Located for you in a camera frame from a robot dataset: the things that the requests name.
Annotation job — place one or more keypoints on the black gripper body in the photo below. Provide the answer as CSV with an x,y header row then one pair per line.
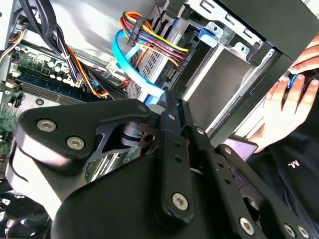
x,y
112,206

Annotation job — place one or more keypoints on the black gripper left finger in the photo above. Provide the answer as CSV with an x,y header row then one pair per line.
x,y
62,119

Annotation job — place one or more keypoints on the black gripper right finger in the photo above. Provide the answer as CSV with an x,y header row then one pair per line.
x,y
219,169

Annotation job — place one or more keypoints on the person's left hand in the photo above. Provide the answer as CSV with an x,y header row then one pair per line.
x,y
276,117

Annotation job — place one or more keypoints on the person's right hand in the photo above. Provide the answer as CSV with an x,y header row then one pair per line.
x,y
309,59

